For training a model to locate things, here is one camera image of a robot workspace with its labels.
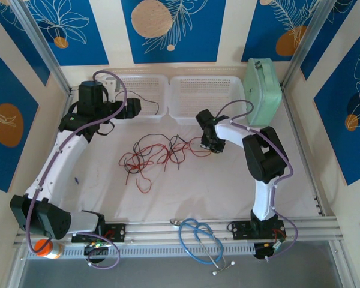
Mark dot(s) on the bottle with orange lid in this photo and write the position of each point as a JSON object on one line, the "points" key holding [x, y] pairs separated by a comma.
{"points": [[48, 251]]}

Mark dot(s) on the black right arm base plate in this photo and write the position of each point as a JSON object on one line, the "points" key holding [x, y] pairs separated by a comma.
{"points": [[240, 231]]}

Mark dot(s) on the blue stethoscope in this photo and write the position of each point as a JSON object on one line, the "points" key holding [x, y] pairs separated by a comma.
{"points": [[175, 222]]}

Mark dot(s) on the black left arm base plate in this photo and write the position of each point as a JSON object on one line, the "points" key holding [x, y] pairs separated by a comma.
{"points": [[120, 231]]}

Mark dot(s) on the aluminium frame post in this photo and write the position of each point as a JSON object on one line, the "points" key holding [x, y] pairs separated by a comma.
{"points": [[304, 45], [42, 45]]}

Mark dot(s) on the aluminium table edge rails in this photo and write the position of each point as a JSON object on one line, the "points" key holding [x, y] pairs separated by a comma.
{"points": [[156, 231]]}

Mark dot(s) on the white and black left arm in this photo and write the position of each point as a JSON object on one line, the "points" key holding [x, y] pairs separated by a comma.
{"points": [[63, 168]]}

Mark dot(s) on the mint green zip case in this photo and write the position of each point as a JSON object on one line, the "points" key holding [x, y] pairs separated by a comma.
{"points": [[264, 96]]}

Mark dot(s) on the white perforated plastic basket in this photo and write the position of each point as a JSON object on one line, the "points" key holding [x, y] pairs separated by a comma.
{"points": [[156, 87], [207, 93]]}

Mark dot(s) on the black controller board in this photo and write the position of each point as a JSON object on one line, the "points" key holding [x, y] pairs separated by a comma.
{"points": [[96, 255], [267, 250]]}

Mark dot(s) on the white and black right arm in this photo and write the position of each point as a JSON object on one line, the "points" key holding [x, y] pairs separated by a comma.
{"points": [[264, 195]]}

